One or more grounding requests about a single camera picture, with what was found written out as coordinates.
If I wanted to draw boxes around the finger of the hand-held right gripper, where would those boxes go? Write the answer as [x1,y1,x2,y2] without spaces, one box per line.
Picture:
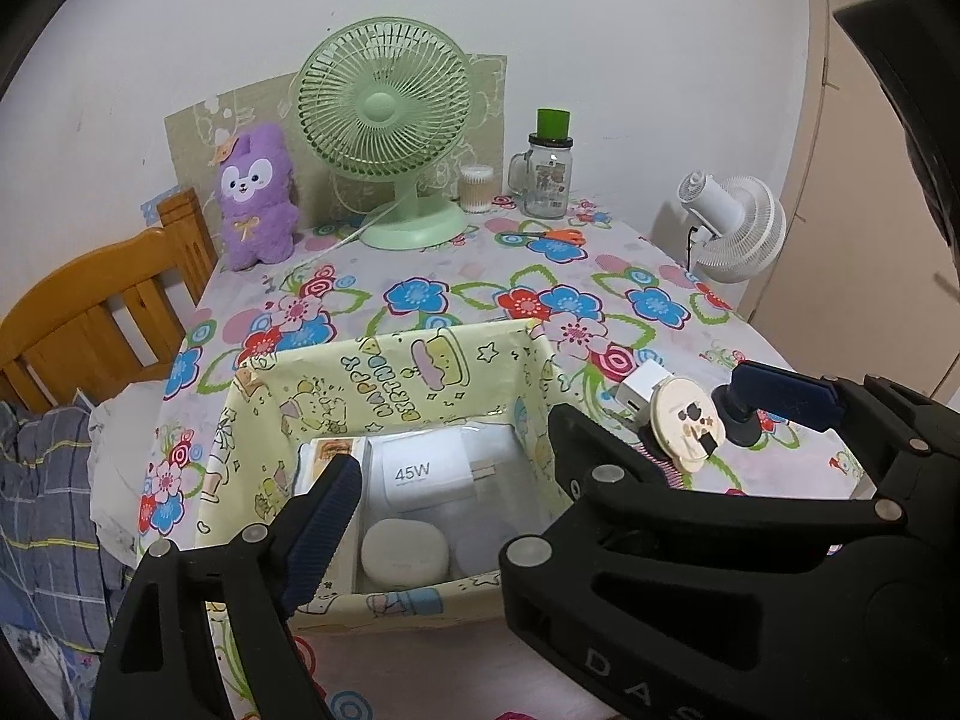
[729,362,960,623]
[499,403,826,720]

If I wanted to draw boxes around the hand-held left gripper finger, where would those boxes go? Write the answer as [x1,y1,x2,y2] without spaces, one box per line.
[88,454,365,720]

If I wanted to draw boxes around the black round holder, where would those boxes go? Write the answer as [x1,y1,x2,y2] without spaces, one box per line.
[711,384,762,445]

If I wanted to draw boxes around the small white charger cube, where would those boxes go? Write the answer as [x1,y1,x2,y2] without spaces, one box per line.
[616,362,665,421]

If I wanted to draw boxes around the white oval case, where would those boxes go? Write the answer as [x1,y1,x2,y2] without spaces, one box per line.
[360,517,452,587]

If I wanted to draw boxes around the round beige disc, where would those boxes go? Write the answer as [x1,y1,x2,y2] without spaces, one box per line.
[646,377,727,475]

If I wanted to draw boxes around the white power adapter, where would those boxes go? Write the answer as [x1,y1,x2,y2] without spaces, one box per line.
[366,433,502,509]

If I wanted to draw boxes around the yellow patterned storage box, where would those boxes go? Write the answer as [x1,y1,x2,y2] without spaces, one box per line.
[195,317,575,635]

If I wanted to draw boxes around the beige door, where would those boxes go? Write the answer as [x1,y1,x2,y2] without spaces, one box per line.
[739,0,960,410]

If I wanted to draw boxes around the white cloth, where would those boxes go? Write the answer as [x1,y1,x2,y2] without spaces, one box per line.
[86,379,166,563]

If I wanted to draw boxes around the glass jar mug green lid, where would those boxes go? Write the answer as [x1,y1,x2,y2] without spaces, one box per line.
[510,109,577,221]

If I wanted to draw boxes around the clear cotton swab jar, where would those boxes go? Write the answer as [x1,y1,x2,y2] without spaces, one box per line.
[459,163,494,216]

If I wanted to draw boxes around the dark curved object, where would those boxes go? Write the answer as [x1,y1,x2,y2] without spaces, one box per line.
[831,0,960,248]

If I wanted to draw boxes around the purple plush toy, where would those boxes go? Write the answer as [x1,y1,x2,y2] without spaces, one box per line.
[212,124,302,272]

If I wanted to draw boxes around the green desk fan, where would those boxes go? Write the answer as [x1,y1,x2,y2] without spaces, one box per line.
[295,15,475,251]

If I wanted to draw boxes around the green patterned backing board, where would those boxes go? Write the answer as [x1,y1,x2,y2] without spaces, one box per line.
[163,52,511,200]

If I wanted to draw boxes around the white pedestal fan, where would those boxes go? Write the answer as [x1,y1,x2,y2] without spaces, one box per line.
[675,171,788,286]

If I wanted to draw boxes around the orange handled scissors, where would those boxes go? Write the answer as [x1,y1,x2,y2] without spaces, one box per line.
[521,223,587,248]

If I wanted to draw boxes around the white fan cable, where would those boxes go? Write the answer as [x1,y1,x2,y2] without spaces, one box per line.
[300,199,406,256]

